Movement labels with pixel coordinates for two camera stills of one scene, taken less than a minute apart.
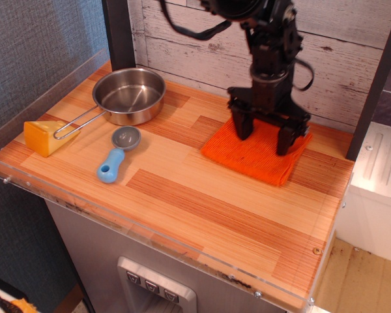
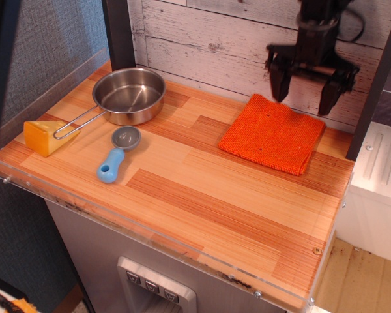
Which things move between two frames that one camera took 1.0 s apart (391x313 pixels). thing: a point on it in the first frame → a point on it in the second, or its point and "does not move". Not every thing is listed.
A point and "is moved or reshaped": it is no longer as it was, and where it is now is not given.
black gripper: (270, 98) → (315, 47)
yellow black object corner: (17, 306) does not move
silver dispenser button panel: (146, 291) does not move
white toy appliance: (373, 216) does not move
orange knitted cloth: (257, 156) is moved or reshaped
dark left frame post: (117, 19) does not move
